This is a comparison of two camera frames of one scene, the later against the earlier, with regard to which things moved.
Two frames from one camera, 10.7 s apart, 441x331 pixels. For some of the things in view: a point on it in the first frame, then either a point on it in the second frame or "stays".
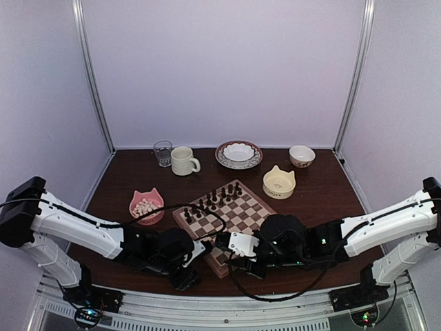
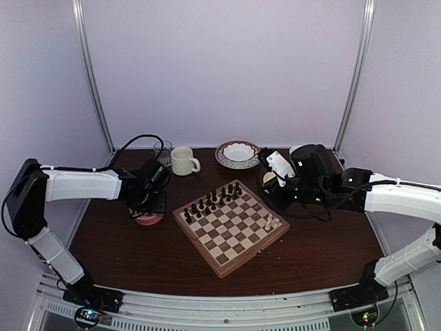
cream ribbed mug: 183,163 stays
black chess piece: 238,189 stays
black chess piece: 187,215 stays
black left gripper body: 162,265 to 148,203
